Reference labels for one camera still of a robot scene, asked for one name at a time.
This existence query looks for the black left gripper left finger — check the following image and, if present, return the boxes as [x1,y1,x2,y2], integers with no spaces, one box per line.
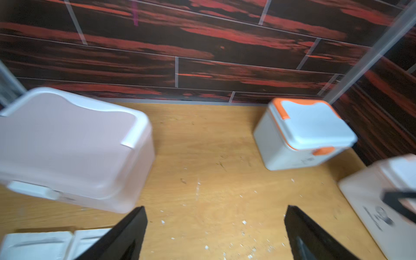
[77,206,148,260]

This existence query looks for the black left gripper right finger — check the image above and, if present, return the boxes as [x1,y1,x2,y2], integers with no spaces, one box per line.
[284,205,358,260]

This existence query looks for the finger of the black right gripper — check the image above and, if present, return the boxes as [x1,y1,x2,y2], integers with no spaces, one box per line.
[382,190,416,224]

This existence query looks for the white gauze packet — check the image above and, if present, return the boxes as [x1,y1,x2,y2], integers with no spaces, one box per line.
[65,228,111,260]
[1,231,73,260]

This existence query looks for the white orange-trimmed medicine chest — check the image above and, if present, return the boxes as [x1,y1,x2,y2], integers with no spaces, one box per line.
[253,98,358,171]

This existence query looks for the pink medicine chest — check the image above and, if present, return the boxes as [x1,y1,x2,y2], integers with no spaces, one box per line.
[1,87,156,213]

